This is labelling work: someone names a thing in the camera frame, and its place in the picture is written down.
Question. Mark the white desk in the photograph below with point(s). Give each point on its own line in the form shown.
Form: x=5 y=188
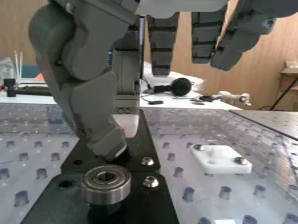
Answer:
x=177 y=104

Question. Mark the silver metal bearing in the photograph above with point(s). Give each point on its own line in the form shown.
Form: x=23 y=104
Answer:
x=95 y=193

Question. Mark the black plate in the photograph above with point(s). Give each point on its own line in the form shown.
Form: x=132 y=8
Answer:
x=146 y=206

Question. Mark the silver nut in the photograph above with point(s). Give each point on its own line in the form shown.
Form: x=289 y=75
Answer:
x=150 y=182
x=146 y=161

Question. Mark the small white jointed device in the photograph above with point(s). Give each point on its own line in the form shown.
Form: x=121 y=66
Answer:
x=233 y=97

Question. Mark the small white plastic plate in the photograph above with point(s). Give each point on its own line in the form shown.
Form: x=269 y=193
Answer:
x=220 y=163

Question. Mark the black headphones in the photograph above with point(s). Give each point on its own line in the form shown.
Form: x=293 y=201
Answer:
x=181 y=86

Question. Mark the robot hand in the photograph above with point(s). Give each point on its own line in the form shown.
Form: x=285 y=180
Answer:
x=80 y=50

